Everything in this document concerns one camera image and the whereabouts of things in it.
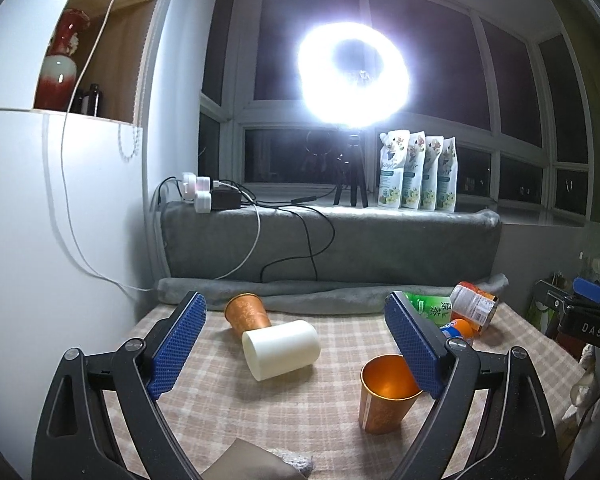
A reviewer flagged ring light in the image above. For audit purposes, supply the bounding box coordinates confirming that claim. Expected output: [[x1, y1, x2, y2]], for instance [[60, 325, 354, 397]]
[[295, 21, 413, 127]]

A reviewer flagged red and white vase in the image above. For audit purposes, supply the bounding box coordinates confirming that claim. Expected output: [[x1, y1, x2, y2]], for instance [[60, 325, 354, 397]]
[[34, 8, 92, 111]]

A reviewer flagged power strip with adapters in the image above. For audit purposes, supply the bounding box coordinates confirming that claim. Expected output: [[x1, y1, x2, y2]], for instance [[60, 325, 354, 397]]
[[179, 172, 214, 202]]

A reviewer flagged green tea bottle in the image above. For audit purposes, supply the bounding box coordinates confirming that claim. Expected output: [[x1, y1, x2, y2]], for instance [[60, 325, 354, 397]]
[[401, 291, 462, 329]]

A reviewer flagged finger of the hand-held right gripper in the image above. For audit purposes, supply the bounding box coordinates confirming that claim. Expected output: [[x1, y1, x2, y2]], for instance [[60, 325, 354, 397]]
[[572, 276, 600, 306]]

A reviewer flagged black cable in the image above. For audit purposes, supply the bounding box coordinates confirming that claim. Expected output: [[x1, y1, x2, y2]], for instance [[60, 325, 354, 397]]
[[235, 191, 342, 284]]

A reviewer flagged white window frame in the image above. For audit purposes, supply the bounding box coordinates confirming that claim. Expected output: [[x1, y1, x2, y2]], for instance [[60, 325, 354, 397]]
[[198, 0, 597, 227]]

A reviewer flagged clear bubble wrap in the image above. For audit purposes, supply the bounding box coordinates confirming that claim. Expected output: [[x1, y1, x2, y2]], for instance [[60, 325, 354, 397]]
[[274, 452, 314, 480]]

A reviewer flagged orange metal cup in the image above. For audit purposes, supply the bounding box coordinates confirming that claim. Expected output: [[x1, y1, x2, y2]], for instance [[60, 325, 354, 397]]
[[224, 293, 273, 334], [359, 353, 425, 435]]

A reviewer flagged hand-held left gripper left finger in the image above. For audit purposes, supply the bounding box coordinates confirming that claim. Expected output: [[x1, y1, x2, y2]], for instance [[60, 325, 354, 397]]
[[32, 290, 208, 480]]

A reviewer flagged white bead cord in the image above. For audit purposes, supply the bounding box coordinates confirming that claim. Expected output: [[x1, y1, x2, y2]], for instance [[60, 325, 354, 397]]
[[116, 124, 144, 162]]

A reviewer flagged orange soda bottle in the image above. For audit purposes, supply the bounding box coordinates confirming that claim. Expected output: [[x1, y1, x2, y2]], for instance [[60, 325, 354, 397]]
[[438, 318, 484, 349]]

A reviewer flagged grey cushion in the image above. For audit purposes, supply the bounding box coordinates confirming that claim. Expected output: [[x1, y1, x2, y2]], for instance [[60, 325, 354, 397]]
[[158, 201, 504, 293]]

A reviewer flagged rolled grey blanket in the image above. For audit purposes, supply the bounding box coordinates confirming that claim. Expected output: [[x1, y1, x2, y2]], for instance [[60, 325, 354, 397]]
[[157, 272, 511, 317]]

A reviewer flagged black tripod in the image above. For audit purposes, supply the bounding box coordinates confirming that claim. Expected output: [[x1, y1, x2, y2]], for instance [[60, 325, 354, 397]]
[[332, 129, 370, 208]]

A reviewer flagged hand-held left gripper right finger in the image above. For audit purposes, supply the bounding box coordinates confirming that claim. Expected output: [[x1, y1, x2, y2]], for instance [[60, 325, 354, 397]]
[[383, 290, 564, 480]]

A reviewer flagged white cup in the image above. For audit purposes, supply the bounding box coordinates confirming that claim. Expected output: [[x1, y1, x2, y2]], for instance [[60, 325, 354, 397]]
[[242, 318, 322, 381]]

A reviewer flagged wooden wall shelf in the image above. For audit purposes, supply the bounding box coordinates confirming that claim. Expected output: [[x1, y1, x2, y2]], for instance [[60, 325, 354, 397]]
[[32, 0, 175, 127]]

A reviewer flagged white labelled tin can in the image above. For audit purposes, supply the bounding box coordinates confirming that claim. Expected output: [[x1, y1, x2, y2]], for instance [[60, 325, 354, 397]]
[[449, 282, 501, 332]]

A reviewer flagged white cable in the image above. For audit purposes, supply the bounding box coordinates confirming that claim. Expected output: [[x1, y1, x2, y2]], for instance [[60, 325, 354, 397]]
[[60, 0, 261, 293]]

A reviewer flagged white lumpy object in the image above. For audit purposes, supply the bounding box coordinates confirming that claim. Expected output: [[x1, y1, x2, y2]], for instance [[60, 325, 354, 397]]
[[562, 344, 599, 422]]

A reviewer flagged brown paper sheet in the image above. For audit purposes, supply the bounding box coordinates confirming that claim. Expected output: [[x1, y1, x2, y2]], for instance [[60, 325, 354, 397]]
[[214, 437, 302, 480]]

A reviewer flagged white floral refill pouch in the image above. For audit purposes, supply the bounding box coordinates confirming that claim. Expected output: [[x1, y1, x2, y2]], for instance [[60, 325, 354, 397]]
[[422, 135, 446, 213], [437, 137, 461, 214], [378, 129, 411, 210], [401, 131, 428, 211]]

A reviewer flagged black power adapter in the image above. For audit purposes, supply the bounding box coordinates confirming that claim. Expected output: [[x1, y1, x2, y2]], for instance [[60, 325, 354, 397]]
[[210, 187, 244, 210]]

